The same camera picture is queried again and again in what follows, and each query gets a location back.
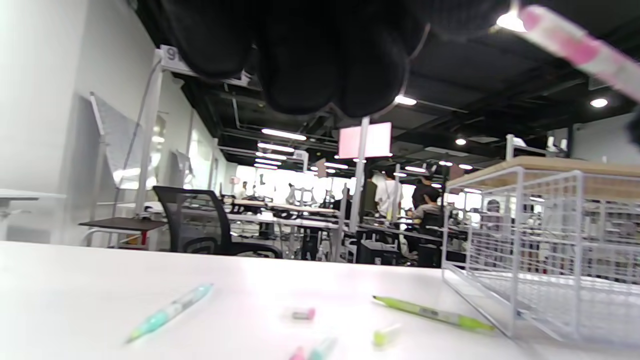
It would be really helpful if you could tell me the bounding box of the tilted whiteboard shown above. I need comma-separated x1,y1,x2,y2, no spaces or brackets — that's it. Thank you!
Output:
89,92,151,190

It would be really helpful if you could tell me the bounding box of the teal highlighter cap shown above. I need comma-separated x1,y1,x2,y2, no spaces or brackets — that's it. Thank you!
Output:
307,337,339,360

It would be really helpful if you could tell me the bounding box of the pink hanging sign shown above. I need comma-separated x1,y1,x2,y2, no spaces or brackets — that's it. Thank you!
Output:
338,121,393,160

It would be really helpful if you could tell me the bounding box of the green double-ended highlighter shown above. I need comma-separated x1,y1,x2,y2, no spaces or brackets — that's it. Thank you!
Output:
372,295,496,334

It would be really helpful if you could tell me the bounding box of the white cart with brown top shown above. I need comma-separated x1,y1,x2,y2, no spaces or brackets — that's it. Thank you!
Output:
78,217,169,249

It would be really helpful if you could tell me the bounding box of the group of ceiling lights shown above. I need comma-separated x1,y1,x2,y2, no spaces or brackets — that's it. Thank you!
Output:
252,10,611,173

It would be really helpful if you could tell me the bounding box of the white office desk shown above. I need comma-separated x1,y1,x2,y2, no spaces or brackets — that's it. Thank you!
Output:
0,189,67,241

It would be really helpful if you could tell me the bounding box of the person's left hand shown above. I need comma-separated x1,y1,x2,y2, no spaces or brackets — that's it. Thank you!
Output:
160,0,502,119

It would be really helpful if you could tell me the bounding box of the black mesh office chair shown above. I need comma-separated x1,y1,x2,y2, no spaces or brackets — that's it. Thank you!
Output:
152,185,284,259

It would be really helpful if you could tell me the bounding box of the teal double-ended highlighter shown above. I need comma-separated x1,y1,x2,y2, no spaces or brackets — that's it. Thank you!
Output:
125,283,215,345

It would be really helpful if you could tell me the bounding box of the green highlighter cap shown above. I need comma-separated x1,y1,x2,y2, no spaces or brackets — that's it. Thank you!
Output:
372,323,403,348

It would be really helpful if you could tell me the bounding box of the person's right hand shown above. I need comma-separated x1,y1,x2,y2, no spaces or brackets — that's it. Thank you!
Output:
626,104,640,148

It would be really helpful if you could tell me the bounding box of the white frame pole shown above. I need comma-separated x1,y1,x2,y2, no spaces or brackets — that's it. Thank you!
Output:
134,45,173,221

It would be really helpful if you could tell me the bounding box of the white wire basket wooden top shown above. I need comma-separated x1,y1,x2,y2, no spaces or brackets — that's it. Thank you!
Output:
441,155,640,349

